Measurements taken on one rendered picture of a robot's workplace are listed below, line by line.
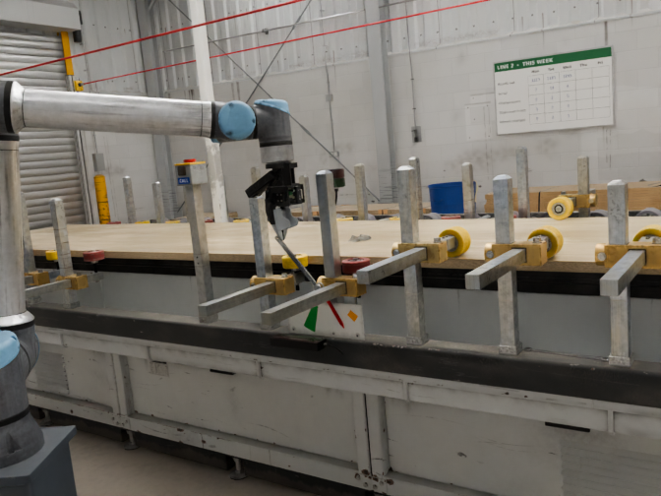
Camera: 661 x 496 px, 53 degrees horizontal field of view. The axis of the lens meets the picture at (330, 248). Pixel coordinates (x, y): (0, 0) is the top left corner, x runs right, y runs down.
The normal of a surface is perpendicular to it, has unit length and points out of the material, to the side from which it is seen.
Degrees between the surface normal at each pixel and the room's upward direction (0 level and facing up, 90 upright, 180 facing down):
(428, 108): 90
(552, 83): 90
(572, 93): 90
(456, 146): 90
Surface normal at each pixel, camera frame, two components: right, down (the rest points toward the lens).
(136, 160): 0.85, 0.00
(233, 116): 0.35, 0.12
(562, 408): -0.55, 0.18
